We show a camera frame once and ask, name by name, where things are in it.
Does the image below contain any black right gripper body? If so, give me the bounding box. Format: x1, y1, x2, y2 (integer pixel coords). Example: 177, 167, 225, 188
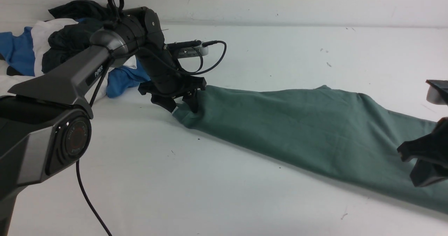
397, 117, 448, 166

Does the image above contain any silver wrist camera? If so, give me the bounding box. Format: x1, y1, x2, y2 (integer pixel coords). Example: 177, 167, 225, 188
426, 79, 448, 105
167, 40, 209, 59

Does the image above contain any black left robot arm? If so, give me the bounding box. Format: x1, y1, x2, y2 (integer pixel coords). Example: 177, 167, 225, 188
0, 7, 206, 236

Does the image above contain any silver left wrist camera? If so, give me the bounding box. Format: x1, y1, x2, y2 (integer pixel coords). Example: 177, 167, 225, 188
167, 40, 209, 59

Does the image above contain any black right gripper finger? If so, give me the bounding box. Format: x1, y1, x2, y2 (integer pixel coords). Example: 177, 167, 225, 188
410, 159, 448, 188

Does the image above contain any green long-sleeve top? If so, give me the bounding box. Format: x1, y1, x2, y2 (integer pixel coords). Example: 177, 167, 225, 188
173, 85, 448, 214

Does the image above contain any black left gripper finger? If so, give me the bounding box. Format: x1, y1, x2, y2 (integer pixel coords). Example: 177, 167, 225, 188
182, 89, 200, 113
151, 94, 177, 113

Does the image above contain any black camera cable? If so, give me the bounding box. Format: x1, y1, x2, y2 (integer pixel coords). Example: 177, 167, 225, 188
75, 0, 227, 236

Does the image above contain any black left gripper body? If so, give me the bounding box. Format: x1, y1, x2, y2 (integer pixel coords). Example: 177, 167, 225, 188
136, 44, 207, 98

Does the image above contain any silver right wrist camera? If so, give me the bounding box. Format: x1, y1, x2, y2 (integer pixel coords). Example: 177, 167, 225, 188
426, 79, 448, 105

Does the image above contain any white garment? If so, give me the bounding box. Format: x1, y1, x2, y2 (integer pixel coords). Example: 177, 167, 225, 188
0, 19, 142, 100

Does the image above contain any blue garment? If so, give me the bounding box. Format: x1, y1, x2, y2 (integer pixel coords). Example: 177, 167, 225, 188
0, 18, 150, 100

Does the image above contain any dark grey garment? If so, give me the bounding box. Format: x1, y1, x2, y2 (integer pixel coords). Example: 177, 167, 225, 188
6, 0, 119, 77

